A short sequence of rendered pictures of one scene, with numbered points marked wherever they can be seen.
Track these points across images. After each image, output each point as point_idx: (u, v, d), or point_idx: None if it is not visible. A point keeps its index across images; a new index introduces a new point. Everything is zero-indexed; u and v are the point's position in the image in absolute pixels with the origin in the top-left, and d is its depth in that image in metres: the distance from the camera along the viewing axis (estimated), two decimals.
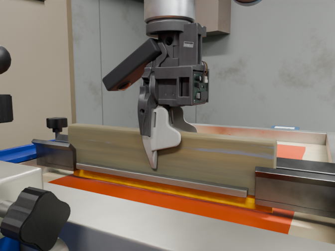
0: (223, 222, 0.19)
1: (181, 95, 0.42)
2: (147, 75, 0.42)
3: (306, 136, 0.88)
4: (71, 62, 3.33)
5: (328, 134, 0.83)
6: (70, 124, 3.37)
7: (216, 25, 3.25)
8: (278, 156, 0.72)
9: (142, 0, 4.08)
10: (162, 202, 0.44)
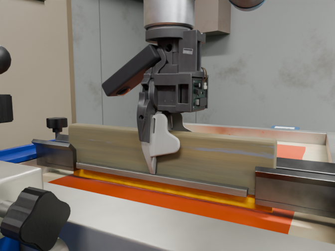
0: (223, 222, 0.19)
1: (180, 101, 0.42)
2: (146, 81, 0.42)
3: (306, 136, 0.88)
4: (71, 62, 3.33)
5: (328, 134, 0.83)
6: (70, 124, 3.37)
7: (216, 25, 3.25)
8: (278, 156, 0.72)
9: (142, 0, 4.08)
10: (162, 202, 0.44)
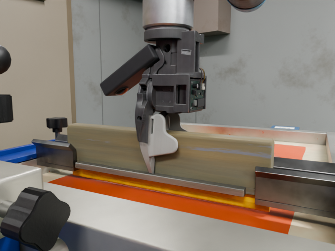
0: (223, 222, 0.19)
1: (178, 102, 0.42)
2: (144, 81, 0.42)
3: (306, 136, 0.88)
4: (71, 62, 3.33)
5: (328, 134, 0.83)
6: (70, 124, 3.37)
7: (216, 25, 3.25)
8: (278, 156, 0.72)
9: None
10: (162, 202, 0.44)
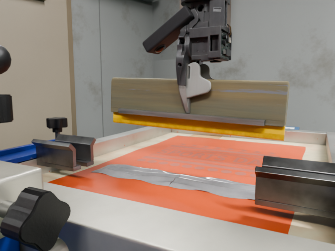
0: (223, 222, 0.19)
1: (211, 51, 0.52)
2: (183, 35, 0.52)
3: (306, 136, 0.88)
4: (71, 62, 3.33)
5: (328, 134, 0.83)
6: (70, 124, 3.37)
7: None
8: (278, 156, 0.72)
9: (142, 0, 4.08)
10: (162, 202, 0.44)
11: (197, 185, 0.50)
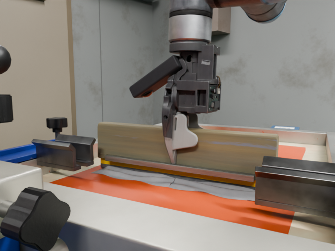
0: (223, 222, 0.19)
1: (198, 104, 0.50)
2: (170, 86, 0.50)
3: (306, 136, 0.88)
4: (71, 62, 3.33)
5: (328, 134, 0.83)
6: (70, 124, 3.37)
7: (216, 25, 3.25)
8: (278, 157, 0.72)
9: (142, 0, 4.08)
10: (162, 203, 0.44)
11: (197, 186, 0.50)
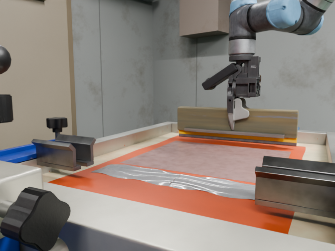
0: (223, 222, 0.19)
1: (249, 91, 0.82)
2: (231, 81, 0.82)
3: (306, 136, 0.88)
4: (71, 62, 3.33)
5: (328, 134, 0.83)
6: (70, 124, 3.37)
7: (216, 25, 3.25)
8: None
9: (142, 0, 4.08)
10: (162, 202, 0.44)
11: (197, 185, 0.50)
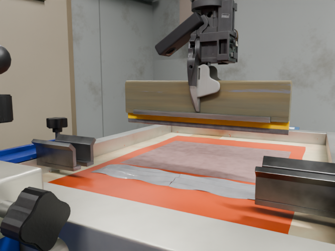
0: (223, 222, 0.19)
1: (219, 54, 0.56)
2: (193, 39, 0.56)
3: (306, 136, 0.88)
4: (71, 62, 3.33)
5: (328, 134, 0.83)
6: (70, 124, 3.37)
7: None
8: None
9: (142, 0, 4.08)
10: (162, 202, 0.44)
11: (197, 185, 0.50)
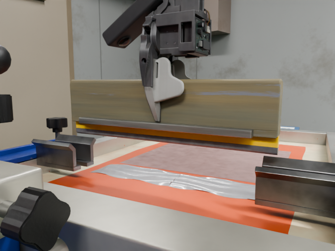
0: (223, 222, 0.19)
1: (183, 43, 0.41)
2: (148, 23, 0.41)
3: (306, 136, 0.88)
4: (71, 62, 3.33)
5: (328, 134, 0.83)
6: (70, 124, 3.37)
7: (216, 25, 3.25)
8: None
9: None
10: (162, 202, 0.44)
11: (197, 185, 0.50)
